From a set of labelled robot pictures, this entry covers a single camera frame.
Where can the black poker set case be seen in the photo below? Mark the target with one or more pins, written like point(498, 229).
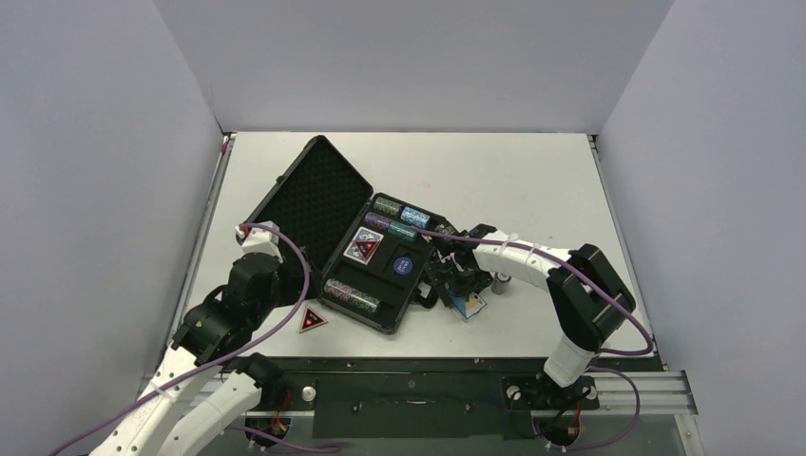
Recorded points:
point(320, 203)

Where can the blue small blind button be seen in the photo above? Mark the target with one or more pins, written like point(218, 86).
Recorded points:
point(403, 265)

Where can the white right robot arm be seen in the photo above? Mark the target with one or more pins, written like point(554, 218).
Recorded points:
point(589, 298)

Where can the blue patterned card deck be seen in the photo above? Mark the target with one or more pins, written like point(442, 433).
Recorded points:
point(354, 248)

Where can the purple chip stack in case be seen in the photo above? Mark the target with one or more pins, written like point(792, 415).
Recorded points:
point(377, 222)

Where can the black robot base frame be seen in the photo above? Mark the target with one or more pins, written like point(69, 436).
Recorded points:
point(431, 397)

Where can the green chip stack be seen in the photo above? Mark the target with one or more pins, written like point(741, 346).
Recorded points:
point(403, 231)

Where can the light blue chip stack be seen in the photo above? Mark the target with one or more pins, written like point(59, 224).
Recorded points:
point(415, 217)

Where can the yellow-blue chip stack bottom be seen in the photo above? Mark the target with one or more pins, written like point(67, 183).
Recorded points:
point(365, 302)

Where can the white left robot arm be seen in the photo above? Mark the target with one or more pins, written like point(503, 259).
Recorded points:
point(211, 335)

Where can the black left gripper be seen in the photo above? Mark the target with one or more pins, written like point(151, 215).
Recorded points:
point(295, 283)

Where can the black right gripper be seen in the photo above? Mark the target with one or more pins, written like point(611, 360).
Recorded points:
point(450, 271)

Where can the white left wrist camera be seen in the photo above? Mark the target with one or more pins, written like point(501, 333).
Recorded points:
point(258, 240)

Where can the purple 500 chip stack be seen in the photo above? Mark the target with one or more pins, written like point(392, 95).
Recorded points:
point(500, 283)

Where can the blue ace card box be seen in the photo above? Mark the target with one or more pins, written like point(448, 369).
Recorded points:
point(469, 306)

